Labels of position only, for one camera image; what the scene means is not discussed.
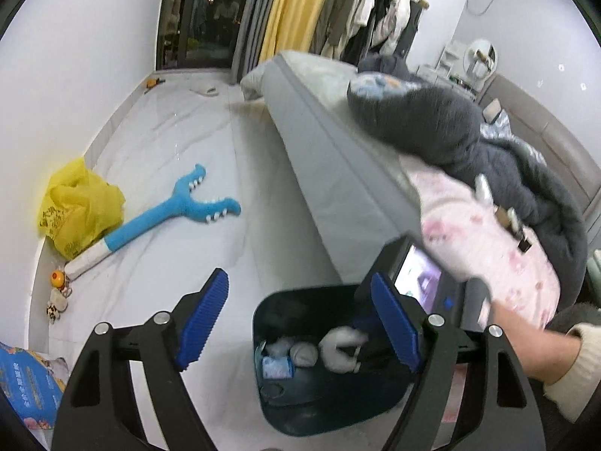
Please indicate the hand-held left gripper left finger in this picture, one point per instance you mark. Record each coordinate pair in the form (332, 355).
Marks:
(202, 324)

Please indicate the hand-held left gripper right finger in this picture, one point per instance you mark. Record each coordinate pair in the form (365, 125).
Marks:
(394, 324)

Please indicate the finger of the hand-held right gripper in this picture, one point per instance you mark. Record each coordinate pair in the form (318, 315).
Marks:
(362, 325)

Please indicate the white round plush ball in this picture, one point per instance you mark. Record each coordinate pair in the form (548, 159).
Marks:
(304, 354)

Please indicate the clear plastic bag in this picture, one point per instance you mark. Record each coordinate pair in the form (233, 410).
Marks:
(281, 346)

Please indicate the blue white tissue pack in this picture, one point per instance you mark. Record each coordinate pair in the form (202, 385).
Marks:
(277, 367)

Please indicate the dark teal trash bin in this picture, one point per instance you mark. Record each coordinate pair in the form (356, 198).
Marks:
(291, 413)

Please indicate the person's right forearm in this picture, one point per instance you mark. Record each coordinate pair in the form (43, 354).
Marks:
(577, 385)

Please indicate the person's right hand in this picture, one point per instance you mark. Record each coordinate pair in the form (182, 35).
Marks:
(530, 343)

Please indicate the pink printed bed sheet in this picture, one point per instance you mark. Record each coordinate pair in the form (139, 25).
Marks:
(474, 244)

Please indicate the small black packet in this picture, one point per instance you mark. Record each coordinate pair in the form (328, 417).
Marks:
(524, 245)

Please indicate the blue crocodile plush toy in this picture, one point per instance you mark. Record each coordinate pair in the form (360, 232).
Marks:
(155, 216)

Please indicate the small white toy figure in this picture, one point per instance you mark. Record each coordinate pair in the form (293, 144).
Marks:
(58, 298)

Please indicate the small spotted toy figure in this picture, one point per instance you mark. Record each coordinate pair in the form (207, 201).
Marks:
(53, 313)

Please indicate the small orange toy figure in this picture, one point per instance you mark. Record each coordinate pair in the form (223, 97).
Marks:
(59, 278)

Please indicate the grey bed base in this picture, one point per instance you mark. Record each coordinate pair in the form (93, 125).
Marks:
(328, 159)

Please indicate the person's grey fleece garment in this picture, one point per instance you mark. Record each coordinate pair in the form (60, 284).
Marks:
(575, 314)

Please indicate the dark grey fleece blanket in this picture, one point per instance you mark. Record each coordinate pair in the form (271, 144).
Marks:
(446, 117)

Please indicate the yellow plastic bag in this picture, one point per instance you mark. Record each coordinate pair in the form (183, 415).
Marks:
(80, 211)

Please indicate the small grey cushion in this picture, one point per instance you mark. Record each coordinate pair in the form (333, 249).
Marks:
(491, 110)

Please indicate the blue printed packet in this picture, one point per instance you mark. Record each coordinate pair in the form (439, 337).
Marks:
(23, 376)

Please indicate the white vanity table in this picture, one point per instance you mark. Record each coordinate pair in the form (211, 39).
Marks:
(446, 80)

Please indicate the grey bed headboard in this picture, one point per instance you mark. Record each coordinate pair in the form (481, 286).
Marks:
(554, 117)

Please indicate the round white mirror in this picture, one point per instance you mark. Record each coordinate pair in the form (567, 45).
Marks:
(479, 58)

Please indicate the white flat floor item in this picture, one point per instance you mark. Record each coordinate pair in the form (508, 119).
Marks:
(204, 90)

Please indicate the grey green hanging garment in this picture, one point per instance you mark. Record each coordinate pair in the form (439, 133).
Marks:
(412, 33)

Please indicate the small orange floor item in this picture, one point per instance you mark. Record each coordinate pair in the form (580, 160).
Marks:
(152, 83)

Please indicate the white mattress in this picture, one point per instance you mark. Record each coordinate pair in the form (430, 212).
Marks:
(300, 63)

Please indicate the white hanging jacket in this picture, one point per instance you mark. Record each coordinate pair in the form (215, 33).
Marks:
(396, 9)

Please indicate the beige hanging garment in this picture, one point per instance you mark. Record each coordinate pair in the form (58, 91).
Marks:
(345, 14)

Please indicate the black hanging garment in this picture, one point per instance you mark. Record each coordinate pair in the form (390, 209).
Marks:
(380, 4)

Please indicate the yellow curtain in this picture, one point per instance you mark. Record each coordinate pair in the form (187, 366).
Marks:
(296, 4)

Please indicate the dark glass balcony door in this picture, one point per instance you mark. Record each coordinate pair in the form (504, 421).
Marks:
(202, 14)

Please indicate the white wall shelf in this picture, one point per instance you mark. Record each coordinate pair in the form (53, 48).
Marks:
(451, 54)

